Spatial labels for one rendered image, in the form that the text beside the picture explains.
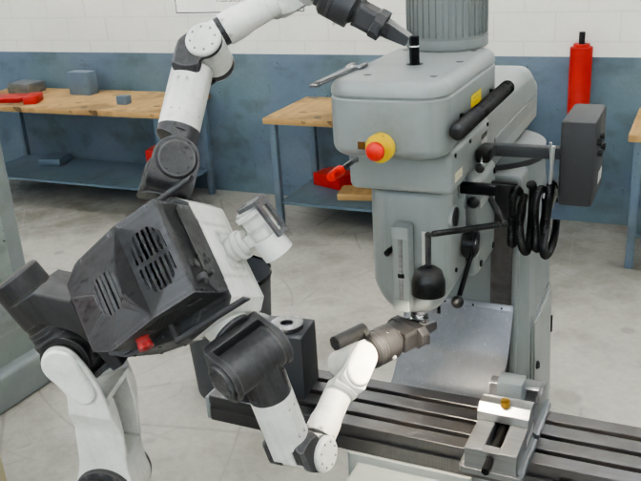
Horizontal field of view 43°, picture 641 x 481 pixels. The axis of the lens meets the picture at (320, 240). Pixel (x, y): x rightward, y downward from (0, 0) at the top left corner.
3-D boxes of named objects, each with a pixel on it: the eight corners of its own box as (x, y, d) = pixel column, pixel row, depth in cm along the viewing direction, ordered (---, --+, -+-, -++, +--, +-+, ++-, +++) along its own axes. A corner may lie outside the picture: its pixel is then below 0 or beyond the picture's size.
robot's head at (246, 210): (251, 253, 166) (278, 240, 161) (225, 219, 164) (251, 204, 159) (265, 237, 171) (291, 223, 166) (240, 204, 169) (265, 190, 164)
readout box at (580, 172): (595, 208, 197) (601, 122, 190) (557, 205, 201) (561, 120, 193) (606, 183, 214) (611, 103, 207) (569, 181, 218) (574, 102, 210)
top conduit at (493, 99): (465, 140, 164) (465, 123, 163) (444, 139, 166) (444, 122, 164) (514, 94, 202) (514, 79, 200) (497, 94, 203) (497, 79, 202)
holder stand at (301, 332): (305, 400, 224) (299, 335, 217) (231, 390, 231) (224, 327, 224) (319, 377, 235) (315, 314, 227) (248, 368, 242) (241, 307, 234)
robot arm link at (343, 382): (382, 351, 190) (361, 400, 183) (361, 358, 197) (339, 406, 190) (361, 335, 189) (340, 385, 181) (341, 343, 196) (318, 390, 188)
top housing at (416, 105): (444, 164, 165) (443, 84, 159) (324, 156, 175) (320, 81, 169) (498, 112, 204) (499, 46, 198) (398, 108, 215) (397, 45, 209)
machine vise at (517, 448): (522, 485, 186) (523, 444, 182) (457, 470, 192) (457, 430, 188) (551, 405, 215) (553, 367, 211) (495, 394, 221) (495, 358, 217)
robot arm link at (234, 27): (262, 8, 187) (189, 51, 187) (252, -18, 177) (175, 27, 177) (284, 42, 184) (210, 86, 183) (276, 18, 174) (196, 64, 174)
